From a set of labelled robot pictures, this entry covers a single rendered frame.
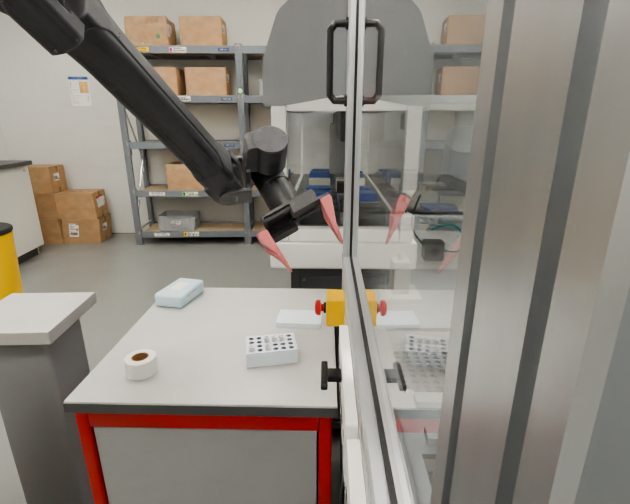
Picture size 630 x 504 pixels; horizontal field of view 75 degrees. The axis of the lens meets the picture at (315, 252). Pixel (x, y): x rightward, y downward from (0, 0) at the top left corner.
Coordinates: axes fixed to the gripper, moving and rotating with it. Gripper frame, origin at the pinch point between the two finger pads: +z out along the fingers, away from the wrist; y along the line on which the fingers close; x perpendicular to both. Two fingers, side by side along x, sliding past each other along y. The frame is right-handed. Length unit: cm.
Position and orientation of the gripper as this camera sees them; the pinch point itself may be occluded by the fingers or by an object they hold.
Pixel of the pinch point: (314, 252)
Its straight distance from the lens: 68.5
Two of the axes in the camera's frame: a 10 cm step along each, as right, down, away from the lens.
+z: 4.8, 7.9, -3.7
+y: 8.7, -4.9, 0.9
